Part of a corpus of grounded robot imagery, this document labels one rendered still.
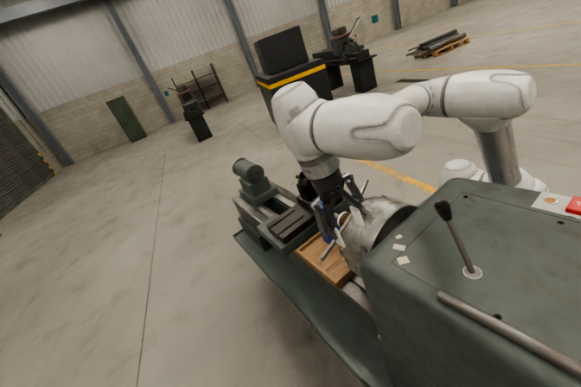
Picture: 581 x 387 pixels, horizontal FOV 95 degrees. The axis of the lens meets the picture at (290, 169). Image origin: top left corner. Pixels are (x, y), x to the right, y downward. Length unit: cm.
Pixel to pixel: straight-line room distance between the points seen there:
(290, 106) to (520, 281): 59
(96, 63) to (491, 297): 1497
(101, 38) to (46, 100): 353
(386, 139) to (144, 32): 1464
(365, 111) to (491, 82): 54
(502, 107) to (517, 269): 41
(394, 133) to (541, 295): 46
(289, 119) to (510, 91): 60
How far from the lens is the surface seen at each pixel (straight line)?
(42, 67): 1556
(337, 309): 159
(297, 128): 52
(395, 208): 95
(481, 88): 92
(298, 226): 142
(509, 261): 78
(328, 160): 58
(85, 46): 1517
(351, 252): 97
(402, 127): 42
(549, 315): 72
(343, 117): 44
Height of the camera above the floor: 183
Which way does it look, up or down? 25 degrees down
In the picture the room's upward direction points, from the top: 21 degrees counter-clockwise
